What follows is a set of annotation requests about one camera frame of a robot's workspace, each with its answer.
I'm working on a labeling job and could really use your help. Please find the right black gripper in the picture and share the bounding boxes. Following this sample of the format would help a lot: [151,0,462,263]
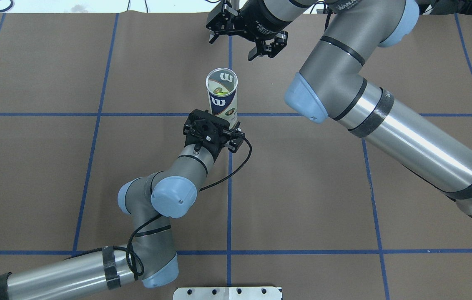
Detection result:
[206,0,291,61]

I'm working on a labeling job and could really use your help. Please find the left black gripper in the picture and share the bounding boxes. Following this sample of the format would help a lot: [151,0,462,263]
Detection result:
[183,110,245,160]

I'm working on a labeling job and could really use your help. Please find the clear tennis ball can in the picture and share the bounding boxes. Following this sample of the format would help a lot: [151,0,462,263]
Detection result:
[206,68,238,129]

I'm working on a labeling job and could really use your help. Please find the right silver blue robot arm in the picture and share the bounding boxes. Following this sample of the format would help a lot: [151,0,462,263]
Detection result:
[284,0,472,218]

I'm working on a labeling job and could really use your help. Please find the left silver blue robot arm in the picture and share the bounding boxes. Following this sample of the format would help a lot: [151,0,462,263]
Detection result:
[0,110,248,300]

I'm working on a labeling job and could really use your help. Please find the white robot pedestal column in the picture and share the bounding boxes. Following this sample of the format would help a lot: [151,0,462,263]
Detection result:
[173,286,283,300]

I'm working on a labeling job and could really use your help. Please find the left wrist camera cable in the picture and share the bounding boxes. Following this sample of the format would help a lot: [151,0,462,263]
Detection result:
[126,135,253,275]

